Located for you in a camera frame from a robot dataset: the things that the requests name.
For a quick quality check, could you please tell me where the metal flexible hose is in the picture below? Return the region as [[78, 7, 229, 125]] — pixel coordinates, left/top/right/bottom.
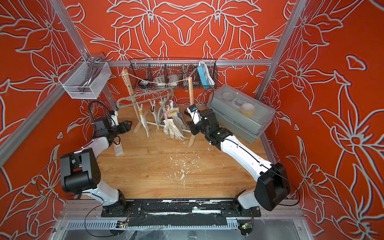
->
[[182, 63, 199, 86]]

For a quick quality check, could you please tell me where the white glove front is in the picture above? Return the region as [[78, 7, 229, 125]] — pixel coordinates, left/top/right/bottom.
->
[[164, 117, 186, 141]]

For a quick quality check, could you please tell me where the white cotton glove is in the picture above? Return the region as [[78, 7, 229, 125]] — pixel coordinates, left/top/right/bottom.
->
[[150, 100, 160, 131], [139, 104, 149, 137]]

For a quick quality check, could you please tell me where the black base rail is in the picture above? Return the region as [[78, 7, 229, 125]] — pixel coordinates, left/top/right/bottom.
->
[[101, 198, 261, 227]]

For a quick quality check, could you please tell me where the wooden drying rack stand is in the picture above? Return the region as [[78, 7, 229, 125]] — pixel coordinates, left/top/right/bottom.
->
[[121, 68, 199, 148]]

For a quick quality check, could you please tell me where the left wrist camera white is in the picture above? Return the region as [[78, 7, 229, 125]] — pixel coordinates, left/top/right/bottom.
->
[[109, 111, 119, 126]]

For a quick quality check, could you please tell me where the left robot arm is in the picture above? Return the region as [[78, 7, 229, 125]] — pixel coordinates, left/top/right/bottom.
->
[[60, 101, 132, 216]]

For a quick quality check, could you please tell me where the black wire basket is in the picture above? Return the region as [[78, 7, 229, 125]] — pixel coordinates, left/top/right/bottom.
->
[[128, 58, 218, 90]]

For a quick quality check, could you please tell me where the light blue box in basket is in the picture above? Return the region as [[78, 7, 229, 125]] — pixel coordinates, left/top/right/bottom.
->
[[197, 61, 215, 89]]

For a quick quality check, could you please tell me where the grey clip hanger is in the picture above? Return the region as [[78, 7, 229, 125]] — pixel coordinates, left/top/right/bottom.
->
[[117, 88, 175, 110]]

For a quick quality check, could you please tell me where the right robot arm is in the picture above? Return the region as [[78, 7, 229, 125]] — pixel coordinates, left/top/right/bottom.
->
[[185, 105, 301, 215]]

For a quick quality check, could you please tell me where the clear plastic wall bin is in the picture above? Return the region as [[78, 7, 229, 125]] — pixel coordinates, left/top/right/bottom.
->
[[59, 52, 112, 100]]

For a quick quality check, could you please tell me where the white dice block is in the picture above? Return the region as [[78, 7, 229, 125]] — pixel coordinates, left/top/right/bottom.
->
[[154, 76, 167, 87]]

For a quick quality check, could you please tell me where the grey plastic storage box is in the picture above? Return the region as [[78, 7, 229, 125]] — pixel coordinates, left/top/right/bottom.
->
[[208, 85, 276, 144]]

